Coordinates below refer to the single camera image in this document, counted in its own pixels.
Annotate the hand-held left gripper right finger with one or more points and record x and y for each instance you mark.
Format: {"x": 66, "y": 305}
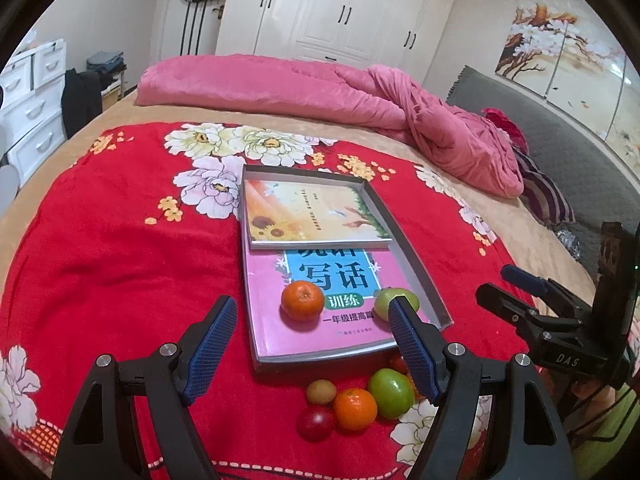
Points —
{"x": 415, "y": 345}

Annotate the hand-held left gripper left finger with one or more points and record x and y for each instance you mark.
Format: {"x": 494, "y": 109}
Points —
{"x": 210, "y": 345}

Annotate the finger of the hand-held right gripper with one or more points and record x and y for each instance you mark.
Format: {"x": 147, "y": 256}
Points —
{"x": 500, "y": 302}
{"x": 520, "y": 276}

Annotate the red cherry tomato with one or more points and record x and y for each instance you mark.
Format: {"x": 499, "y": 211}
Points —
{"x": 398, "y": 363}
{"x": 315, "y": 423}

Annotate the green jujube fruit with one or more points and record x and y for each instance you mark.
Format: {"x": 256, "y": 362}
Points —
{"x": 390, "y": 392}
{"x": 384, "y": 302}

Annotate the orange mandarin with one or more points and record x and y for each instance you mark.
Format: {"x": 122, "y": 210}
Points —
{"x": 355, "y": 409}
{"x": 302, "y": 300}

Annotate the grey cardboard tray box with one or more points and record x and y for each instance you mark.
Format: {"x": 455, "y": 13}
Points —
{"x": 410, "y": 255}

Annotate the small yellow-green fruit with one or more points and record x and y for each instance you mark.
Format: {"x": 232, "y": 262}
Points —
{"x": 320, "y": 391}

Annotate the pink cover book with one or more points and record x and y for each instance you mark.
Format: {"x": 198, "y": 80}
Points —
{"x": 270, "y": 310}

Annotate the striped pillow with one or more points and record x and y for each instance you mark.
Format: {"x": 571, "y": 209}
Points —
{"x": 545, "y": 190}

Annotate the red floral blanket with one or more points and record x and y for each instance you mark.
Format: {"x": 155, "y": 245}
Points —
{"x": 125, "y": 260}

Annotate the grey pillow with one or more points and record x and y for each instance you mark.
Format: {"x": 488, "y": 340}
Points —
{"x": 550, "y": 125}

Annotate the red pillow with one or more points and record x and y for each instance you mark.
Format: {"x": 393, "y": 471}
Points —
{"x": 505, "y": 122}

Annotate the sunflower cover book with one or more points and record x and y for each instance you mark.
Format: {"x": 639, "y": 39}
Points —
{"x": 310, "y": 210}

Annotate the pink quilt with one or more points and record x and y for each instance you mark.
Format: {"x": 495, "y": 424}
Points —
{"x": 300, "y": 90}

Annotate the black garment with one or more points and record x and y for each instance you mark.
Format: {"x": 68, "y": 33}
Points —
{"x": 80, "y": 100}

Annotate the white drawer chest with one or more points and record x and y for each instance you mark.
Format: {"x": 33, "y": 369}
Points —
{"x": 35, "y": 105}

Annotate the folded jeans stack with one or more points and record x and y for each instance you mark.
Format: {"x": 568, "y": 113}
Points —
{"x": 105, "y": 62}

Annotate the white door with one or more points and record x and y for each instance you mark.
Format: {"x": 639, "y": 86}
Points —
{"x": 172, "y": 25}

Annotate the white wardrobe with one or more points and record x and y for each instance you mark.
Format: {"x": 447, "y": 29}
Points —
{"x": 320, "y": 10}

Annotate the flower wall painting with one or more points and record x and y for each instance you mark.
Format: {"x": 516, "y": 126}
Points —
{"x": 575, "y": 55}

